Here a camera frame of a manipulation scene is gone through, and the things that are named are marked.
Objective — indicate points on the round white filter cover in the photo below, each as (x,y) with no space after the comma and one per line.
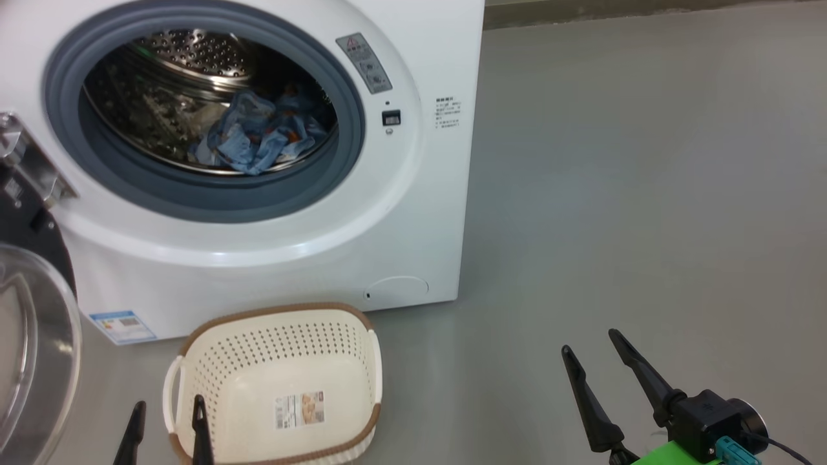
(397,289)

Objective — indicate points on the steel washing machine drum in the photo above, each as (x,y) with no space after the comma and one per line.
(142,97)

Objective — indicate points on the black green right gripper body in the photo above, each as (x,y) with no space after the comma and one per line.
(711,423)

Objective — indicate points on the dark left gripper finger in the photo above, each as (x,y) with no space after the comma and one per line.
(132,436)
(201,436)

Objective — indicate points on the small printed text label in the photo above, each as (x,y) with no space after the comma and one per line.
(448,113)

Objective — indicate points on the grey warning sticker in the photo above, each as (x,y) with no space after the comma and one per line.
(365,64)

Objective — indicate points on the black glass washing machine door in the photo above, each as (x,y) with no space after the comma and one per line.
(32,349)

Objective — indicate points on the black door latch socket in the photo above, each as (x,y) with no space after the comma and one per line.
(391,118)

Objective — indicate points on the basket product sticker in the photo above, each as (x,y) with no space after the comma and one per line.
(299,411)

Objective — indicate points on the blue bear print garment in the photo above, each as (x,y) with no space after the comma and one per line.
(265,139)

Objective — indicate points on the blue energy label sticker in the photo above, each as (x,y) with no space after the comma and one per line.
(123,327)

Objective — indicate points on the metal door hinge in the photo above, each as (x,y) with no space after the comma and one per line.
(32,161)

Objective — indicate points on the cream perforated laundry basket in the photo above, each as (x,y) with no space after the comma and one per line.
(271,361)

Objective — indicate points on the white washing machine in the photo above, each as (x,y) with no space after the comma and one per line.
(426,213)

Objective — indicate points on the grey rubber door gasket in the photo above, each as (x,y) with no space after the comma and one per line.
(213,197)

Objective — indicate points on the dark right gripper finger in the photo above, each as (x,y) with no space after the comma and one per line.
(594,410)
(649,381)

